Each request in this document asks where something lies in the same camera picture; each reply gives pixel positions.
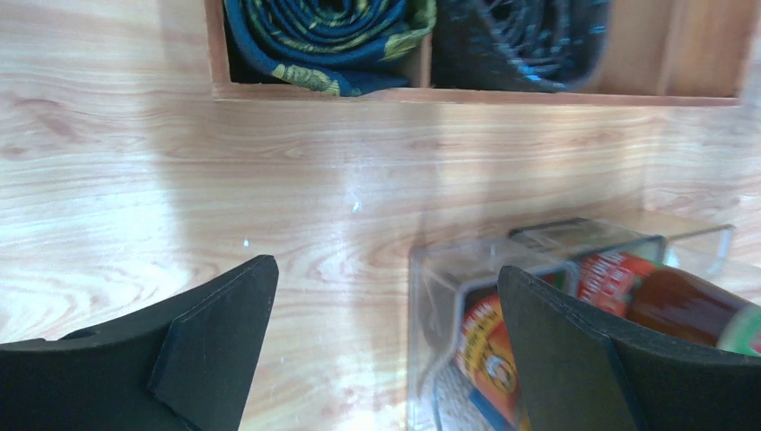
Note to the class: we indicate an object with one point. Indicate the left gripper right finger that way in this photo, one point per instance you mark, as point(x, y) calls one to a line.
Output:
point(580, 368)

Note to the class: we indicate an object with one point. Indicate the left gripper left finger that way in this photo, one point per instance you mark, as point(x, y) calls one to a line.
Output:
point(185, 363)

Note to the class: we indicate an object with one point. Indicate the red lid chili jar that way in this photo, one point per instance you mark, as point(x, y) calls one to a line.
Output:
point(484, 355)

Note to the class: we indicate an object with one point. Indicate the clear plastic organizer bin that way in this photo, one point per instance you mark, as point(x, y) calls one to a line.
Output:
point(444, 278)

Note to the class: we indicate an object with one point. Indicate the yellow cap sauce bottle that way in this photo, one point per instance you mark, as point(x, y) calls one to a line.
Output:
point(669, 300)

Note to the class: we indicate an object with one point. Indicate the silver lid spice jar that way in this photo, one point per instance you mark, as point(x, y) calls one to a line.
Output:
point(458, 405)

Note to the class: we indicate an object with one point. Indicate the wooden compartment tray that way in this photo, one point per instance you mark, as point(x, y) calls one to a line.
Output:
point(658, 53)

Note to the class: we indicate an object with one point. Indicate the black coil lower middle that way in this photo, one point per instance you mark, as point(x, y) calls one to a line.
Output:
point(519, 45)

